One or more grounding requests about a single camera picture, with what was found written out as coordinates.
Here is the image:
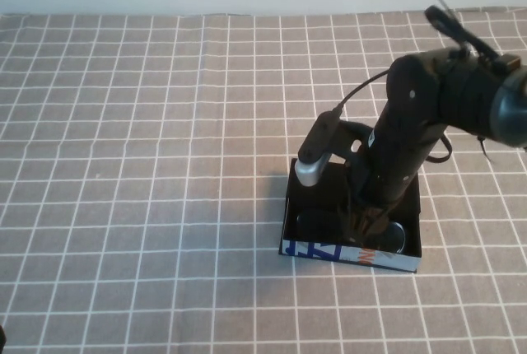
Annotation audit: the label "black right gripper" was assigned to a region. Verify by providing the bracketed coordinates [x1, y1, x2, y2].
[341, 117, 444, 245]

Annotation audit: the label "black-framed glasses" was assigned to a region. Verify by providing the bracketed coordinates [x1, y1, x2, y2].
[295, 211, 408, 254]

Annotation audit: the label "black glasses case, printed front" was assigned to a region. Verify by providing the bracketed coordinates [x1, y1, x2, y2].
[278, 157, 423, 275]

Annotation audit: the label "grey white-checked tablecloth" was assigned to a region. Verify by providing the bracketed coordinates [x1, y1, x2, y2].
[0, 7, 527, 354]

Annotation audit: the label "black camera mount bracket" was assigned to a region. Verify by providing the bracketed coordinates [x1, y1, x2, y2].
[329, 120, 374, 162]

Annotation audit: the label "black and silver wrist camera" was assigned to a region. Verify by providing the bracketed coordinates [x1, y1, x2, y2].
[298, 109, 343, 187]

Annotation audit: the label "thin black camera cable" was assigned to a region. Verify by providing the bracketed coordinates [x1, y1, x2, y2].
[333, 70, 392, 118]

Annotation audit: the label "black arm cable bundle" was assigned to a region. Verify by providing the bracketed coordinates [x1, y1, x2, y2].
[423, 0, 520, 75]

